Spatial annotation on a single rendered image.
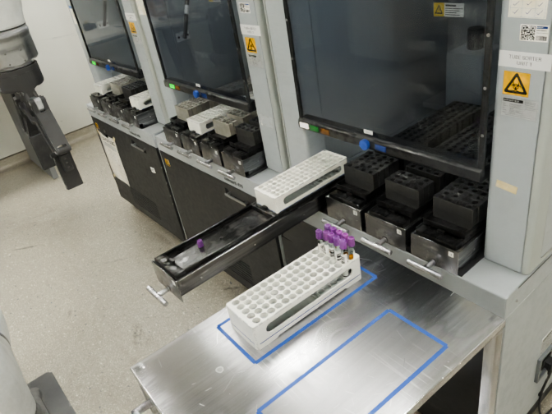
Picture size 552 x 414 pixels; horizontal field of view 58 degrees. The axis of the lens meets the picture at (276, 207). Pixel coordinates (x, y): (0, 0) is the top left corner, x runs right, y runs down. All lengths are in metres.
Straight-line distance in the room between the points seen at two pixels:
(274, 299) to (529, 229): 0.58
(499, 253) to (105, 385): 1.63
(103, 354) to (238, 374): 1.47
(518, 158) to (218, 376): 0.75
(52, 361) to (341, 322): 1.70
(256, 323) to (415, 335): 0.31
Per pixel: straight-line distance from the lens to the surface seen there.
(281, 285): 1.07
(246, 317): 1.02
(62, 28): 4.78
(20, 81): 0.94
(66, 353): 2.52
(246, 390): 0.98
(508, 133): 1.15
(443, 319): 1.06
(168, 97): 2.32
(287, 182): 1.47
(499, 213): 1.25
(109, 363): 2.37
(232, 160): 1.85
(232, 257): 1.35
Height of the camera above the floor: 1.57
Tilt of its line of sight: 31 degrees down
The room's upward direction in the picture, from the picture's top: 11 degrees counter-clockwise
